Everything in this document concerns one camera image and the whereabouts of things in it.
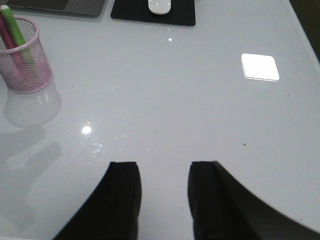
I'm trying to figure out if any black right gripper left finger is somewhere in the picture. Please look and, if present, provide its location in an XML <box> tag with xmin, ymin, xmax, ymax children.
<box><xmin>55</xmin><ymin>162</ymin><xmax>142</xmax><ymax>240</ymax></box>

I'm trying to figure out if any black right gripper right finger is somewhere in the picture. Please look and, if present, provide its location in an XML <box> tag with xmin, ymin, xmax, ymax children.
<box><xmin>187</xmin><ymin>161</ymin><xmax>320</xmax><ymax>240</ymax></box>

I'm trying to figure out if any pink highlighter pen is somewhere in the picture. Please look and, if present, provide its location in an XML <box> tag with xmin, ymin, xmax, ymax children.
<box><xmin>0</xmin><ymin>11</ymin><xmax>27</xmax><ymax>68</ymax></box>

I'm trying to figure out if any green highlighter pen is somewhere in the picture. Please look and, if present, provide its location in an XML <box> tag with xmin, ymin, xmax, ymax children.
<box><xmin>0</xmin><ymin>4</ymin><xmax>38</xmax><ymax>73</ymax></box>

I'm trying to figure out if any pink mesh pen holder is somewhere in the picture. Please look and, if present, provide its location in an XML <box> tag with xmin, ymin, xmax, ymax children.
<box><xmin>0</xmin><ymin>17</ymin><xmax>54</xmax><ymax>94</ymax></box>

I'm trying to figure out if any black mouse pad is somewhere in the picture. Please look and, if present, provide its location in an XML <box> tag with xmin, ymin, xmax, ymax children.
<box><xmin>110</xmin><ymin>0</ymin><xmax>196</xmax><ymax>27</ymax></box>

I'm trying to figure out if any grey laptop computer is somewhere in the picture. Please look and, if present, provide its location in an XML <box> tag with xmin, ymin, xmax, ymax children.
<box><xmin>5</xmin><ymin>0</ymin><xmax>106</xmax><ymax>17</ymax></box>

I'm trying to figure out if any white computer mouse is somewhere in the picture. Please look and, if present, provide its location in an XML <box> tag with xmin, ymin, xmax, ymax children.
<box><xmin>147</xmin><ymin>0</ymin><xmax>172</xmax><ymax>15</ymax></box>

